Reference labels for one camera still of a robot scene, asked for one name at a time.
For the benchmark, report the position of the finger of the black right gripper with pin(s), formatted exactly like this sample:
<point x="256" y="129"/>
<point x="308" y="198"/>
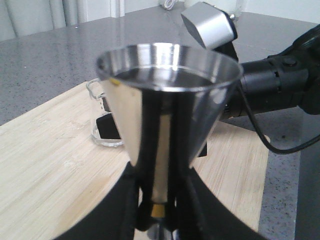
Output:
<point x="107" y="128"/>

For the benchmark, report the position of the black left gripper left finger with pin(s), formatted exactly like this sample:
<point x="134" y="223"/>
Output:
<point x="114" y="218"/>

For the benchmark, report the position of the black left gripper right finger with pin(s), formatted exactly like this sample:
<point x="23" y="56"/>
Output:
<point x="201" y="216"/>

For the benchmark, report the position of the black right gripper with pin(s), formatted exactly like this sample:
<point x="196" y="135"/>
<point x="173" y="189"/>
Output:
<point x="277" y="82"/>

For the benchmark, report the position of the clear glass beaker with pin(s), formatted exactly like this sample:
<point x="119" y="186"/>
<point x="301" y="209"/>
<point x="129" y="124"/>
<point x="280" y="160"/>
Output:
<point x="98" y="107"/>

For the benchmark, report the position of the steel double jigger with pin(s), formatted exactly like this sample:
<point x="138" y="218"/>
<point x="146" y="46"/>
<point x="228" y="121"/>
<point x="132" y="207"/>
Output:
<point x="165" y="99"/>

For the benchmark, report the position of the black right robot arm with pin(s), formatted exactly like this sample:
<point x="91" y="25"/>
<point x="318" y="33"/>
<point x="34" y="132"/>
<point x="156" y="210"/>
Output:
<point x="310" y="72"/>

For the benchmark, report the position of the light wooden cutting board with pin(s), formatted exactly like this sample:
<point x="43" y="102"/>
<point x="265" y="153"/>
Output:
<point x="52" y="173"/>

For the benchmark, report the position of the grey curtain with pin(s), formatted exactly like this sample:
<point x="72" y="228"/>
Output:
<point x="20" y="18"/>

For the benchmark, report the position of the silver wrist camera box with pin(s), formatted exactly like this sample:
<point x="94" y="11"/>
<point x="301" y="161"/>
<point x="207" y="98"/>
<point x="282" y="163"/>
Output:
<point x="210" y="26"/>

